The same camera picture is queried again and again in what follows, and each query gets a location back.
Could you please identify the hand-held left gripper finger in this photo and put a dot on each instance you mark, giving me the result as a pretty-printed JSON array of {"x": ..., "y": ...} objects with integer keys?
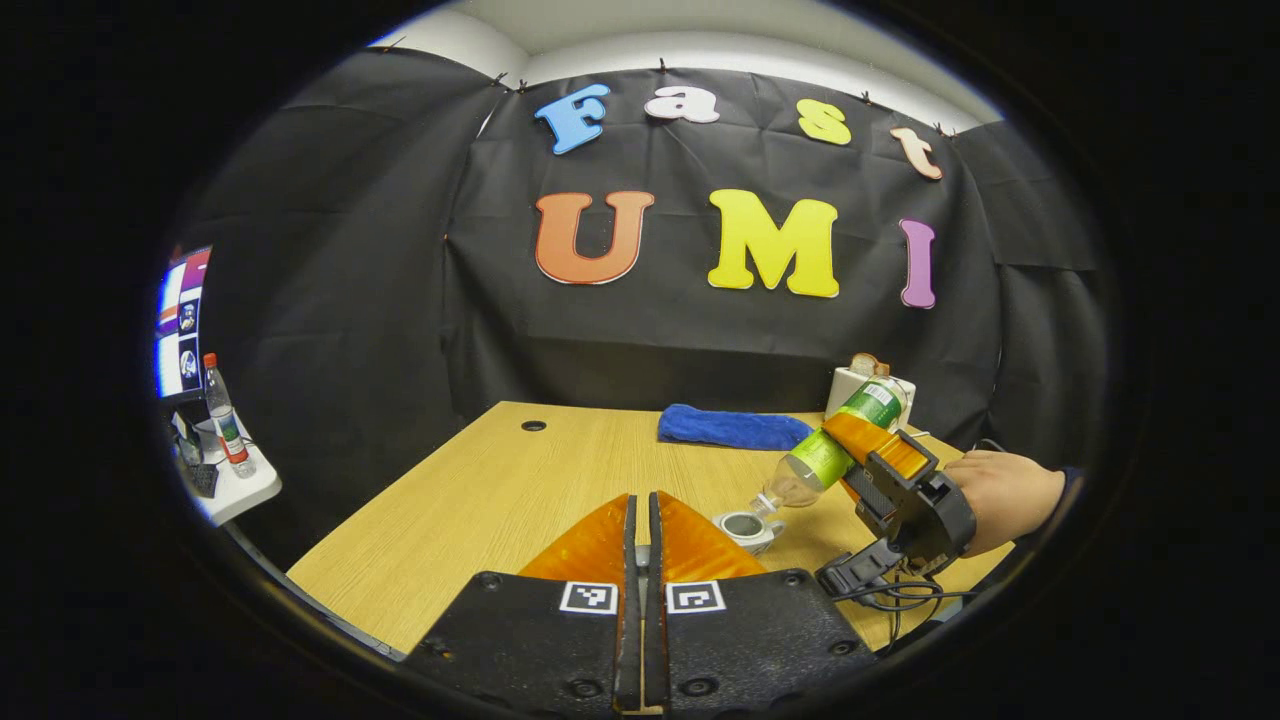
[
  {"x": 630, "y": 620},
  {"x": 654, "y": 620}
]

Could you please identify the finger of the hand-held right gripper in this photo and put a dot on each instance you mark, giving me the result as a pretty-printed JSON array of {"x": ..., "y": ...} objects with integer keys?
[
  {"x": 880, "y": 450},
  {"x": 878, "y": 505}
]

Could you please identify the green label water bottle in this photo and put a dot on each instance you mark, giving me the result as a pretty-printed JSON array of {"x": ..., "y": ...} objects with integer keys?
[{"x": 820, "y": 458}]

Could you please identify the white ceramic teacup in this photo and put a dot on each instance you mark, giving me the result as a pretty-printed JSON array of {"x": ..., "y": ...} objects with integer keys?
[{"x": 745, "y": 535}]

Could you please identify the red cap plastic bottle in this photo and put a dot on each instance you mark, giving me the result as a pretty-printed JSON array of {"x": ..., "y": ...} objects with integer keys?
[{"x": 225, "y": 420}]

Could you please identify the white toaster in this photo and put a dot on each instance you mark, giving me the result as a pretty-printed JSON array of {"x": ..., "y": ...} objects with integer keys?
[{"x": 842, "y": 390}]

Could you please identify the toast bread slice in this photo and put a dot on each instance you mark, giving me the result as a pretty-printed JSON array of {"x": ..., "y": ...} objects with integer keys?
[{"x": 868, "y": 364}]

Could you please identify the blue towel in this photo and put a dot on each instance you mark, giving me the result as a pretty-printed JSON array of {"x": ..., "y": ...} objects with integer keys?
[{"x": 730, "y": 428}]

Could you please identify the white side table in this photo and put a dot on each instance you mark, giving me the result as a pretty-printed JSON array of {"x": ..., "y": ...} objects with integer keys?
[{"x": 245, "y": 490}]

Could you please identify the black backdrop cloth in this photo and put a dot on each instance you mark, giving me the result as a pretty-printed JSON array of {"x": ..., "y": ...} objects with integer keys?
[{"x": 350, "y": 300}]

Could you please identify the dark desk gadget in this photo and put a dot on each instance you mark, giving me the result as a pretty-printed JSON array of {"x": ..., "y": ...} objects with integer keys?
[{"x": 203, "y": 480}]

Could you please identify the computer monitor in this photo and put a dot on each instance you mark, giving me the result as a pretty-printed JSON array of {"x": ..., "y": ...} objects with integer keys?
[{"x": 180, "y": 320}]

